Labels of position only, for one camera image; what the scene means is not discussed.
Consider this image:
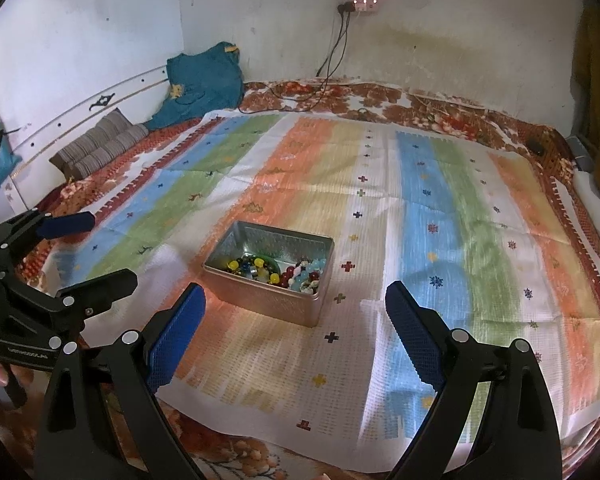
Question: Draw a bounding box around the yellow multicolour bead bracelet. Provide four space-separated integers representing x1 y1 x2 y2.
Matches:
224 254 282 283

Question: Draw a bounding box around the silver metal tin box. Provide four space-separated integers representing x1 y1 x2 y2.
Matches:
202 221 335 327

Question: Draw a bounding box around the green jade bangle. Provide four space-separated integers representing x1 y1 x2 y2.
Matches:
242 254 280 274

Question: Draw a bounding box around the light blue bead bracelet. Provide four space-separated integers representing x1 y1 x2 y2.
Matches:
289 258 330 295

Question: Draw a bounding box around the white headboard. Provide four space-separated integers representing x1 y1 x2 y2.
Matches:
0 66 169 214

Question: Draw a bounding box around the red floral bedsheet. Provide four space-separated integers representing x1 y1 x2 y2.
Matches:
17 82 600 479

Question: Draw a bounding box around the striped grey pillow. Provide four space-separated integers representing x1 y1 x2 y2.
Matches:
50 108 148 181

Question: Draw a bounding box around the striped colourful mat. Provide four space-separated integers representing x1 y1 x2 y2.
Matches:
44 114 600 472

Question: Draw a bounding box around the teal cloth garment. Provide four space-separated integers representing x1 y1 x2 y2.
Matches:
144 41 245 131

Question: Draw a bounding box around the black cable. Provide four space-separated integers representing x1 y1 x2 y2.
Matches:
264 6 354 114

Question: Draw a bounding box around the white wall power socket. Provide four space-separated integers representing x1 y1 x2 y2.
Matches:
337 0 379 14

